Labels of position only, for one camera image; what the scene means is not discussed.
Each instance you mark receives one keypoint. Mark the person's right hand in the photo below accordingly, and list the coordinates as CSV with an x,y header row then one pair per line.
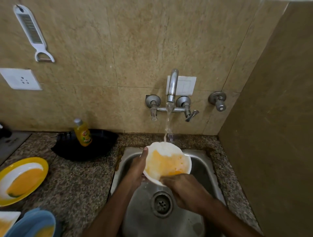
x,y
188,193

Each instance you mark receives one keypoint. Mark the person's left hand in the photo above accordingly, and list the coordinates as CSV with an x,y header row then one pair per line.
x,y
137,166

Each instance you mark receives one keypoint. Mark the person's right fingers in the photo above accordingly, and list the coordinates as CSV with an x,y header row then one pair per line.
x,y
168,180

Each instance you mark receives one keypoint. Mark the person's left thumb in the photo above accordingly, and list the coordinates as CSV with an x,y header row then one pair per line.
x,y
144,153

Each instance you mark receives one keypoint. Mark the white bowl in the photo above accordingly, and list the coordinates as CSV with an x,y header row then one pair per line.
x,y
166,162

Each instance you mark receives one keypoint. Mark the person's left forearm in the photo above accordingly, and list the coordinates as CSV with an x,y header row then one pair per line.
x,y
110,210

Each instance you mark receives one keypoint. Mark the person's right forearm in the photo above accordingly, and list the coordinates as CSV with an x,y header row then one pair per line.
x,y
227,219

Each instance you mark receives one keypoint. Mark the steel sink basin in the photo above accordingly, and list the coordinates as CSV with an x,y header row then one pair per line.
x,y
168,195

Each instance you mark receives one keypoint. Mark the sink drain strainer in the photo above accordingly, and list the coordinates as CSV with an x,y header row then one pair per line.
x,y
161,204

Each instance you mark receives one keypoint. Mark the yellow dish soap bottle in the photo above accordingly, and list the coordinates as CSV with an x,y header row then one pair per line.
x,y
82,133

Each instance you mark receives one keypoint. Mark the yellow rimmed plate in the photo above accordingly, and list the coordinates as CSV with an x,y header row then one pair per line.
x,y
20,180

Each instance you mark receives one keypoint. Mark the blue plastic bowl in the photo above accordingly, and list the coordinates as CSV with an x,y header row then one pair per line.
x,y
33,224

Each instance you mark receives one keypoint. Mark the grey stove top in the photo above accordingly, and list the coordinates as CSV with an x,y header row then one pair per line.
x,y
11,144

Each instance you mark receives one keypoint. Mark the white square plate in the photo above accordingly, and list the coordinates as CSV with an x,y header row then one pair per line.
x,y
7,221

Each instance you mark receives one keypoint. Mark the white grater peeler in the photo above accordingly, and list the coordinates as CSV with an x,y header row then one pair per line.
x,y
31,33

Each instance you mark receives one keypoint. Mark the steel wall mixer tap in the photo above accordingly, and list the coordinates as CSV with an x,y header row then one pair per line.
x,y
172,102

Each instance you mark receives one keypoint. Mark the white switch plate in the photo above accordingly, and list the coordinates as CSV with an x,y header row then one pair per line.
x,y
185,85

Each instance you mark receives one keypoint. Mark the steel wall valve knob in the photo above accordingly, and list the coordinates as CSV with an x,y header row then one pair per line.
x,y
217,100

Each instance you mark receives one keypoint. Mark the white wall socket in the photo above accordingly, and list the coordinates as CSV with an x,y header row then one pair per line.
x,y
20,79

